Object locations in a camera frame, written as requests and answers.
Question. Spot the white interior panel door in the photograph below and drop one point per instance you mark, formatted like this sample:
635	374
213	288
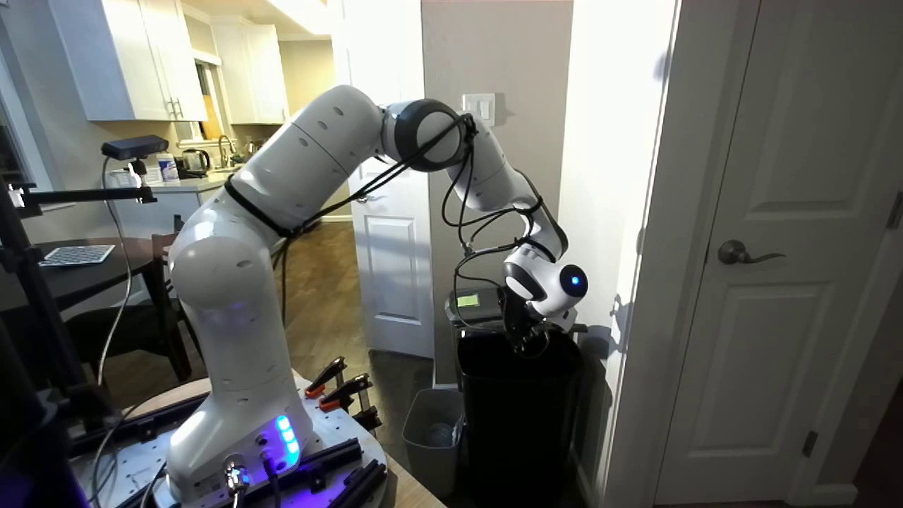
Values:
379	53

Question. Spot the perforated robot mounting plate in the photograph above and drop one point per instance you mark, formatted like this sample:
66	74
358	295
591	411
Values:
337	466

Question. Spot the red handled clamp lower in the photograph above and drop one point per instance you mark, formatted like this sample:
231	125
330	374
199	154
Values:
348	394

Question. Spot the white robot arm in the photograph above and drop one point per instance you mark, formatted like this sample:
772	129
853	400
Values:
238	254

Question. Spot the white panel door with handle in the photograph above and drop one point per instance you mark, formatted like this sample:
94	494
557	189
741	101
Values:
811	171

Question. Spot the electric kettle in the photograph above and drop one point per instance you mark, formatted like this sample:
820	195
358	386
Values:
192	163

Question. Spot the black bin with lid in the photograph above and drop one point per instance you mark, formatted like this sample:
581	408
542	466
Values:
523	415

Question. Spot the black camera on stand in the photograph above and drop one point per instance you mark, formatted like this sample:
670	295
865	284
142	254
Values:
132	150

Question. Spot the small grey wastebasket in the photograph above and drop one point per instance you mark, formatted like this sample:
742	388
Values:
433	439

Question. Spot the green sticky note rear bin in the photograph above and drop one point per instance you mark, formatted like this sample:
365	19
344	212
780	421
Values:
468	300

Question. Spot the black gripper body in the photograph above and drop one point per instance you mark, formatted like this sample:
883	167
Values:
523	328

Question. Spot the white wall light switch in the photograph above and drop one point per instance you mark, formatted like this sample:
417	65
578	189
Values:
484	106

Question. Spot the silver lever door handle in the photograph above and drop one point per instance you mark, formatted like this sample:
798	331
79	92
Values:
734	253

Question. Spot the white paper on table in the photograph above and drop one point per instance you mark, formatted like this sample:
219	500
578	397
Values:
77	254

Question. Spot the grey step trash bin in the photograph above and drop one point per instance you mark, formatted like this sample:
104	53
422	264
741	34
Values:
474	308

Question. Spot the black camera tripod stand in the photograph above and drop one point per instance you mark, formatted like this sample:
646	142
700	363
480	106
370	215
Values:
62	381

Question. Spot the dark wooden table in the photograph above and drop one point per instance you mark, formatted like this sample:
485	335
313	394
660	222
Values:
148	325

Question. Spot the white kitchen upper cabinets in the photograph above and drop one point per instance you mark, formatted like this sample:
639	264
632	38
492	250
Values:
132	61

